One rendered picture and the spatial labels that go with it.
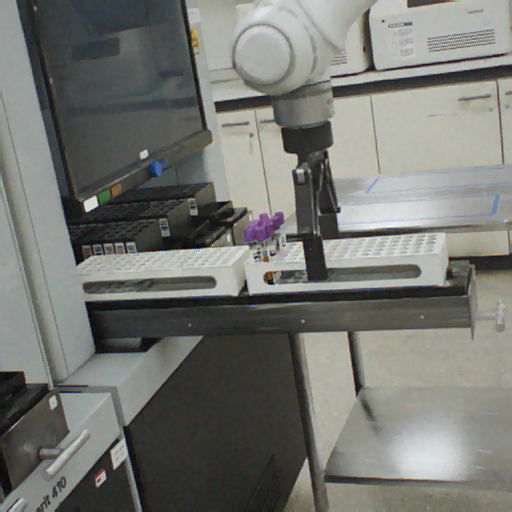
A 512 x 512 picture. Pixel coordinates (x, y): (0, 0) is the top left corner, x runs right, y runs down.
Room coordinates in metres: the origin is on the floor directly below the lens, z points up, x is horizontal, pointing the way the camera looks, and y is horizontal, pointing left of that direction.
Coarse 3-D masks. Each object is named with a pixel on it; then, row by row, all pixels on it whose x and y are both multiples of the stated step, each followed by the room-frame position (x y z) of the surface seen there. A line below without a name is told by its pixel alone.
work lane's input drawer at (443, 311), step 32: (384, 288) 1.13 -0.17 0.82; (416, 288) 1.11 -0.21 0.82; (448, 288) 1.10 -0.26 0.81; (96, 320) 1.28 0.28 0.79; (128, 320) 1.26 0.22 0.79; (160, 320) 1.24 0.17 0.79; (192, 320) 1.22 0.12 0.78; (224, 320) 1.20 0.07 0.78; (256, 320) 1.18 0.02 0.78; (288, 320) 1.17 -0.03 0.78; (320, 320) 1.15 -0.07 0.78; (352, 320) 1.14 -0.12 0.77; (384, 320) 1.12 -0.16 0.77; (416, 320) 1.10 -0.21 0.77; (448, 320) 1.09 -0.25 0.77; (480, 320) 1.13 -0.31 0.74
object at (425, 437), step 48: (336, 192) 1.78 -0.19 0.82; (384, 192) 1.71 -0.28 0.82; (432, 192) 1.64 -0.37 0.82; (480, 192) 1.58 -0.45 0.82; (288, 240) 1.51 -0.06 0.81; (288, 336) 1.52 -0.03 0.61; (384, 432) 1.67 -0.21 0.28; (432, 432) 1.63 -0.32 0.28; (480, 432) 1.60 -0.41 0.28; (336, 480) 1.52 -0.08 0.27; (384, 480) 1.48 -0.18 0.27; (432, 480) 1.45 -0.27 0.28; (480, 480) 1.42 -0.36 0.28
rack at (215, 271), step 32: (96, 256) 1.40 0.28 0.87; (128, 256) 1.37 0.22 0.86; (160, 256) 1.33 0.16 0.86; (192, 256) 1.30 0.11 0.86; (224, 256) 1.27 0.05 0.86; (96, 288) 1.34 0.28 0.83; (128, 288) 1.30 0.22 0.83; (160, 288) 1.33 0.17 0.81; (192, 288) 1.31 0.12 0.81; (224, 288) 1.22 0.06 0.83
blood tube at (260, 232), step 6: (258, 228) 1.21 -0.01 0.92; (264, 228) 1.20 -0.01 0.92; (258, 234) 1.20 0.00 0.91; (264, 234) 1.20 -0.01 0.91; (258, 240) 1.20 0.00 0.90; (264, 240) 1.20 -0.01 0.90; (264, 246) 1.20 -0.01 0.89; (264, 252) 1.20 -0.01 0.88; (264, 258) 1.20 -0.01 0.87; (270, 276) 1.20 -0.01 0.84; (270, 282) 1.20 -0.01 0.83
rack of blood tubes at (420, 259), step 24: (336, 240) 1.26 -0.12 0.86; (360, 240) 1.24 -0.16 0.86; (384, 240) 1.22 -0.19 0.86; (408, 240) 1.20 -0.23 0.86; (432, 240) 1.18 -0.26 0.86; (264, 264) 1.20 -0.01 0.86; (288, 264) 1.18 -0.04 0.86; (336, 264) 1.16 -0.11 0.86; (360, 264) 1.15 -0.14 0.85; (384, 264) 1.13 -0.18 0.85; (408, 264) 1.22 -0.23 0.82; (432, 264) 1.11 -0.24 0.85; (264, 288) 1.20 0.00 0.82; (288, 288) 1.18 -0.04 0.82; (312, 288) 1.17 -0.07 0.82; (336, 288) 1.16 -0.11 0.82
